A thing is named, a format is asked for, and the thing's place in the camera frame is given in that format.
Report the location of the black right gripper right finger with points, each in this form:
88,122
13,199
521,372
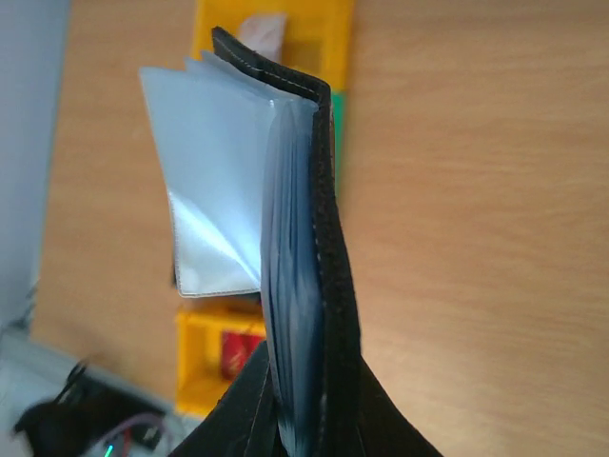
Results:
360,419

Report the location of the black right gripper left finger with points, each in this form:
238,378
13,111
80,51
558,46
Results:
244,421

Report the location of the red card in bin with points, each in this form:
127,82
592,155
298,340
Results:
236,349

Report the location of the beige patterned cards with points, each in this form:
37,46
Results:
264,33

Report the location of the near yellow plastic bin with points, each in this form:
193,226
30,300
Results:
200,384

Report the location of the yellow plastic bin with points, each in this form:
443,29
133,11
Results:
200,384
317,33

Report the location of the green plastic bin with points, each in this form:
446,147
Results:
338,111

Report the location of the far yellow plastic bin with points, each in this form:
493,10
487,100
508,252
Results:
317,33

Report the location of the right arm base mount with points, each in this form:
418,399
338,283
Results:
87,413

